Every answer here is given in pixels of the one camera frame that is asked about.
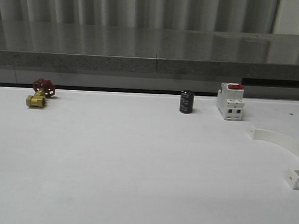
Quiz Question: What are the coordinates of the white half pipe clamp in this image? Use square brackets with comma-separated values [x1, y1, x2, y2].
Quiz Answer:
[248, 126, 299, 190]

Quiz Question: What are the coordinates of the black cylindrical capacitor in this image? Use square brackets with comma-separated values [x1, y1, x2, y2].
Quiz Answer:
[179, 90, 194, 114]

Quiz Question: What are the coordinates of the brass valve with red handwheel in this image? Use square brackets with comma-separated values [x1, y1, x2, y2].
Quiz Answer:
[26, 78, 56, 108]

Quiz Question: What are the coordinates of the grey stone counter ledge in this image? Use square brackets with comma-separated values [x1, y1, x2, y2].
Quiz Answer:
[0, 20, 299, 84]

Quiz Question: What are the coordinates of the white circuit breaker red switch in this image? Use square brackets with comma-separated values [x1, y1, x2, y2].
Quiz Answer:
[216, 83, 244, 121]

